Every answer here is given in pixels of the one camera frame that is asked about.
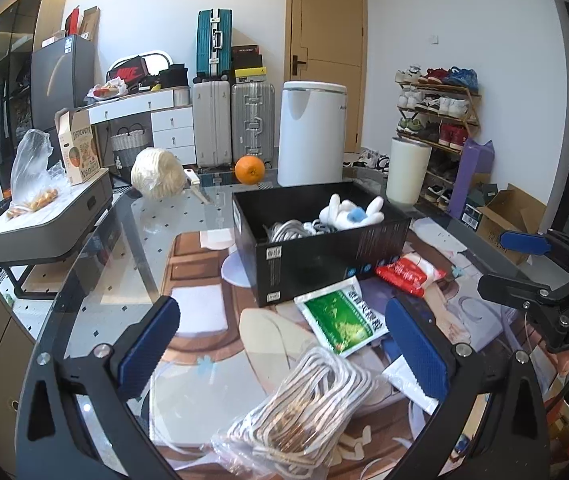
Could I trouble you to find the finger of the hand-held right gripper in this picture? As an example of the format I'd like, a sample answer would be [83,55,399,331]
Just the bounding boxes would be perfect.
[499,230,569,281]
[477,272,569,321]

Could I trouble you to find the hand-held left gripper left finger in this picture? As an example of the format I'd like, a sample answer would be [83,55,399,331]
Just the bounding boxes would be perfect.
[27,296,181,480]

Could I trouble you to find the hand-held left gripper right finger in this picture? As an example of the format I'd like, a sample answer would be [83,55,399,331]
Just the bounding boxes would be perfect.
[385,296,550,480]

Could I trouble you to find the white sachet packet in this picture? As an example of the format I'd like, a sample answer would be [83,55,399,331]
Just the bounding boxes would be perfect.
[381,355,440,415]

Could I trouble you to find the red white packet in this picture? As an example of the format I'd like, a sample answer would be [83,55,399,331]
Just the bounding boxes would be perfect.
[375,252,446,298]

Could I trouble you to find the green white packet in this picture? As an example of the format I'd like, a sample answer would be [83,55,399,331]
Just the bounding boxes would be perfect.
[295,280,390,358]

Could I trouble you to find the bagged white rope bundle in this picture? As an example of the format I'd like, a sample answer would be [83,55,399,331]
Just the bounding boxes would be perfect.
[212,345,390,480]

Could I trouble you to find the black cardboard box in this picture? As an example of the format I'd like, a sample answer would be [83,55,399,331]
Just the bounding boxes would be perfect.
[232,181,413,308]

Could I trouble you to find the white plush toy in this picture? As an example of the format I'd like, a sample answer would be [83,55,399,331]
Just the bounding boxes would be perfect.
[319,194,386,233]

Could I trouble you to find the white cable bundle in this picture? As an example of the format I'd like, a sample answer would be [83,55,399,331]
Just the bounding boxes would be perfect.
[264,219,338,246]

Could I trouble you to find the open cardboard box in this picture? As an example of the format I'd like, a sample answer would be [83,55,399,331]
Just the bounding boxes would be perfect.
[477,183,548,266]

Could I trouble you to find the dark small box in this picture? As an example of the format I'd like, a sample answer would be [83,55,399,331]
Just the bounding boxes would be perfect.
[462,185,500,231]

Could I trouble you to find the printed table mat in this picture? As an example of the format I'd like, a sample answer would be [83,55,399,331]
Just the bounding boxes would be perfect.
[149,217,569,480]

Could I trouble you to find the purple bag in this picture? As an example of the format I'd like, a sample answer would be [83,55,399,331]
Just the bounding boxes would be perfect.
[449,139,494,221]

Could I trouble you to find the white disc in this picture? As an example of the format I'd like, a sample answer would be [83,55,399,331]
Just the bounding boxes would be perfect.
[221,250,255,288]

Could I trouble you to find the white paper sheet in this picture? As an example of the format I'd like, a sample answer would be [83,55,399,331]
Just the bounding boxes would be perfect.
[199,230,238,251]

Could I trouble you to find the white cylinder bin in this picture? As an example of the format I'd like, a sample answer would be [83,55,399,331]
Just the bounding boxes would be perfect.
[386,136,430,206]

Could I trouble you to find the wooden shoe rack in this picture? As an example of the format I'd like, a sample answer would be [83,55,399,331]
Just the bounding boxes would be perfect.
[395,77,481,206]

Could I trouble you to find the grey side cabinet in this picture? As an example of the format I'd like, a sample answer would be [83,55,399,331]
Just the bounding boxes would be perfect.
[0,169,114,301]

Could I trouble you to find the shoe rack with shoes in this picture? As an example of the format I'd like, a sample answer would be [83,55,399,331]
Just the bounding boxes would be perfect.
[395,64,480,206]

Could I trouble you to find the bagged white yarn ball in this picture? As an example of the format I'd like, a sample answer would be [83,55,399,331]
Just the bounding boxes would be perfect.
[131,147,185,200]

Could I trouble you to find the white black sneakers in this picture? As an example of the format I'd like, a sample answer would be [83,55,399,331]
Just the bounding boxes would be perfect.
[345,147,390,171]

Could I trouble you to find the wicker basket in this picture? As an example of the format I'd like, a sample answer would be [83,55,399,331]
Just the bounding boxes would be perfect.
[109,123,152,166]

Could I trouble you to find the printed fruit carton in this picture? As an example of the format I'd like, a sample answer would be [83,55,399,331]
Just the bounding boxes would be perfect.
[54,107,101,186]

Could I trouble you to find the orange fruit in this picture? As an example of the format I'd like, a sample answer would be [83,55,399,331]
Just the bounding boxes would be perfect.
[234,155,266,185]

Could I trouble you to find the clear bag of oranges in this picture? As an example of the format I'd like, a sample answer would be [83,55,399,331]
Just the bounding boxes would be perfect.
[7,129,68,218]

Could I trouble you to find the white desk with drawers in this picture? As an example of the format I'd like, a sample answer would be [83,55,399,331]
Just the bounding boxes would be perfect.
[84,87,196,168]

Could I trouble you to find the white suitcase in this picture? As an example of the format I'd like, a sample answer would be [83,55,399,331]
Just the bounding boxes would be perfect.
[192,80,232,168]

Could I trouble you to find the white round appliance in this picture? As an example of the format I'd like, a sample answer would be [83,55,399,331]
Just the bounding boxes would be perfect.
[277,81,349,188]

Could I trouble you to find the silver suitcase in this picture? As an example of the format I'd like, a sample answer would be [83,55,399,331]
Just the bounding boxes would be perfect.
[230,81,276,163]

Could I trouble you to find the plastic bag with food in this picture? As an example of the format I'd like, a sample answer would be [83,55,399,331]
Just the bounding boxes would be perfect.
[87,80,129,100]

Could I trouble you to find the black bag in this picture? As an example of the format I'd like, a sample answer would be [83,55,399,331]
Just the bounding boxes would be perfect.
[157,63,190,88]

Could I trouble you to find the black red shoe box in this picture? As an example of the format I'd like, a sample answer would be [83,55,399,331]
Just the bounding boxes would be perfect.
[106,56,148,83]

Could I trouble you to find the grey fridge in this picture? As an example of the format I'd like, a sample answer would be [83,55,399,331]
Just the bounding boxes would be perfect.
[29,35,96,128]

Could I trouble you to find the black yellow box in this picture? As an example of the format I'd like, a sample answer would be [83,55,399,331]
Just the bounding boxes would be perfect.
[233,66,268,85]

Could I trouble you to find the wooden door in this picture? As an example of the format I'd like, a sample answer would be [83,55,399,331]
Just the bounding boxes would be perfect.
[283,0,368,153]

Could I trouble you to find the black flat box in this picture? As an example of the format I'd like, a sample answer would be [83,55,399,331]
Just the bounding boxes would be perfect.
[231,45,261,68]

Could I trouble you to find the teal suitcase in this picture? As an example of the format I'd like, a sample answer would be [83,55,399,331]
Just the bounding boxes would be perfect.
[195,8,234,83]

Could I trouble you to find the flat brown cardboard box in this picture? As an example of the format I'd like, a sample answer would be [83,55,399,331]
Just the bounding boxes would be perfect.
[80,6,100,41]

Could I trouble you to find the tall black cabinet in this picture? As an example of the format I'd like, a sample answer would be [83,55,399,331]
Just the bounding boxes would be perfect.
[0,0,68,191]

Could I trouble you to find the white handled knife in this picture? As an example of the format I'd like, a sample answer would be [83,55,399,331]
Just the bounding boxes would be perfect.
[183,169,212,206]

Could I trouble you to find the white oval frame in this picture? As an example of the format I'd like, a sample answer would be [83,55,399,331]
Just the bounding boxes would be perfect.
[109,50,174,73]

